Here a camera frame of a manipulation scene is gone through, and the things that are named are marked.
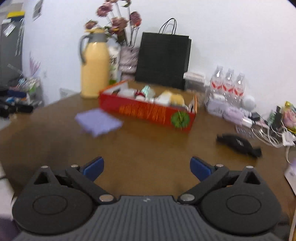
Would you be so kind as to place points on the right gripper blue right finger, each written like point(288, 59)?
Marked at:
point(200, 169)

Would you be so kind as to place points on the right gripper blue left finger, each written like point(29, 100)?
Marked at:
point(93, 169)

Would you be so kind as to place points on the purple cloth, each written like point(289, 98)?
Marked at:
point(97, 122)

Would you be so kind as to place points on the red orange cardboard box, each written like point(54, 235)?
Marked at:
point(177, 117)

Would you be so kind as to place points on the purple fluffy scrunchie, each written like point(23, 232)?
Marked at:
point(235, 115)

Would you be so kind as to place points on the lavender tin box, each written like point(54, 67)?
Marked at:
point(216, 104)

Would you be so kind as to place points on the yellow white plush toy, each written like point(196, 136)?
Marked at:
point(168, 98)

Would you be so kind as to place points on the white round lamp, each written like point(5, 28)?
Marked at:
point(248, 103)

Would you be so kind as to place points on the clear plastic storage container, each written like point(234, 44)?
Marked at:
point(194, 85)

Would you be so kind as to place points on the water bottle left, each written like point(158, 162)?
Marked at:
point(216, 81)

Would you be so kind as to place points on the water bottle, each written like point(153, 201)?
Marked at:
point(216, 81)
point(228, 84)
point(239, 87)

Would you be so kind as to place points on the water bottle right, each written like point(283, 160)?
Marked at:
point(239, 87)

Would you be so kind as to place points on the water bottle middle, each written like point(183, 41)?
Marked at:
point(228, 84)

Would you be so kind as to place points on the clear crumpled plastic packet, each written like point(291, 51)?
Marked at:
point(148, 92)

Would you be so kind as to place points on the pink snack packet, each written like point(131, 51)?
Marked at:
point(289, 116)

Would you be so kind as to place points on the black paper shopping bag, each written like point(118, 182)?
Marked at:
point(163, 57)

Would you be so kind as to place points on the yellow thermos jug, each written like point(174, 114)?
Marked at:
point(95, 63)

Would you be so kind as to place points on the pink textured vase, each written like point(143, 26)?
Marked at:
point(128, 62)

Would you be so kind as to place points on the white green milk carton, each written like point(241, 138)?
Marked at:
point(114, 54)

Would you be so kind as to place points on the dried pink rose bouquet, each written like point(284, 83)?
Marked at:
point(122, 23)

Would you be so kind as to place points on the black strap pouch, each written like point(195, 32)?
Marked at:
point(239, 144)

